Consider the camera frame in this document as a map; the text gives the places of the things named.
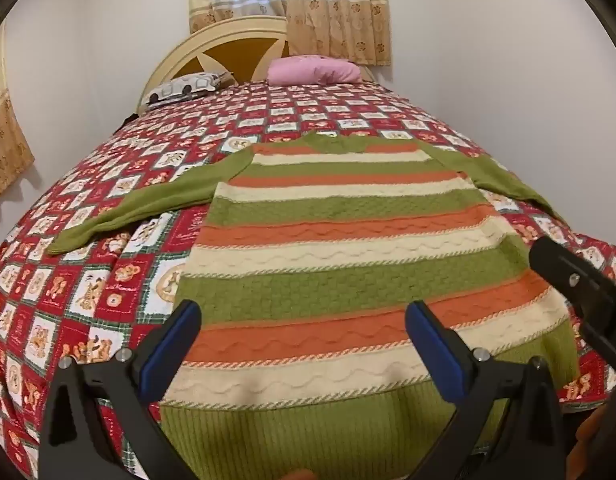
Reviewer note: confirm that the pink pillow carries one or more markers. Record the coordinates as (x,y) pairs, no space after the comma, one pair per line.
(313,70)

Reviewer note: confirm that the green orange cream striped sweater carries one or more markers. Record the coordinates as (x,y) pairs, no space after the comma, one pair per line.
(313,240)

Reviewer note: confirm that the beige floral side curtain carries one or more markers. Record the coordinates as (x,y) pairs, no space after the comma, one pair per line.
(5,150)

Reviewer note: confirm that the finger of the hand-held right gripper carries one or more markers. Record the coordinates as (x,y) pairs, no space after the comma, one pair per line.
(562,270)

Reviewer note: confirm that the cream wooden bed headboard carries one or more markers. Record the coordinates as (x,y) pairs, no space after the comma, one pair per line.
(228,29)

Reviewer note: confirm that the beige floral window curtain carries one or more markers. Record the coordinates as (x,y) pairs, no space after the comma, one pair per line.
(333,15)

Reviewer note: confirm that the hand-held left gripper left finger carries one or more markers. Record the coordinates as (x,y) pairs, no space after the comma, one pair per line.
(170,345)

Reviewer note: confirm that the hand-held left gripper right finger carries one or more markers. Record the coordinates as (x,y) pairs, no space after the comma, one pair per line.
(432,345)

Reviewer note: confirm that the red checked bear printed blanket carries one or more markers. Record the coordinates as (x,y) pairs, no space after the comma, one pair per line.
(88,280)

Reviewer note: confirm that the white car printed pillow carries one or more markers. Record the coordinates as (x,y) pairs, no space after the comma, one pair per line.
(183,87)

